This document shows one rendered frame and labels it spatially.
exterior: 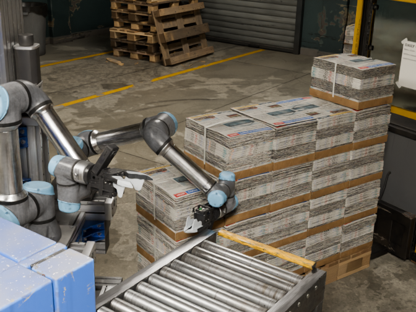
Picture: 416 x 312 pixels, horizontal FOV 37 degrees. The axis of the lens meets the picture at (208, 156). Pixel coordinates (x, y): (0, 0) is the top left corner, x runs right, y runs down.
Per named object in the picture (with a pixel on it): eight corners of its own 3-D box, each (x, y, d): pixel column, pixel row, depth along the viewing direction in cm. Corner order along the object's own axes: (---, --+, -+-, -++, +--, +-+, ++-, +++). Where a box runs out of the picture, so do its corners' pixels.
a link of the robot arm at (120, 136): (61, 140, 291) (164, 116, 271) (77, 131, 304) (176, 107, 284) (70, 164, 294) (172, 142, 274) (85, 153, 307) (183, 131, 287)
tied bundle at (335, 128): (267, 140, 356) (270, 102, 348) (304, 132, 372) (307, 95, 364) (314, 161, 327) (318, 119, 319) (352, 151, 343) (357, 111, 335)
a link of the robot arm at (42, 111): (23, 85, 231) (98, 193, 230) (1, 91, 222) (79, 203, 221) (39, 67, 224) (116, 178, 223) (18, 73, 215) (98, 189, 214)
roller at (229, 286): (170, 272, 237) (177, 262, 239) (277, 318, 212) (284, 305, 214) (166, 267, 233) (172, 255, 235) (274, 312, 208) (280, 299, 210)
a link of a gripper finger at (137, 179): (152, 190, 204) (124, 187, 203) (153, 173, 202) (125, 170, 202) (151, 193, 200) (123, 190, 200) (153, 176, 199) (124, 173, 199)
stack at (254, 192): (136, 311, 338) (134, 169, 308) (294, 253, 402) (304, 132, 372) (174, 349, 309) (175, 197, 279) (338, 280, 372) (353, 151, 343)
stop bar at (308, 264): (221, 232, 256) (221, 228, 255) (316, 266, 233) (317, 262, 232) (216, 235, 254) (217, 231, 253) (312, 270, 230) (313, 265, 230)
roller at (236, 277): (180, 265, 242) (187, 255, 244) (286, 309, 216) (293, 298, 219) (176, 259, 238) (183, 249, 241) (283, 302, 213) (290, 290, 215)
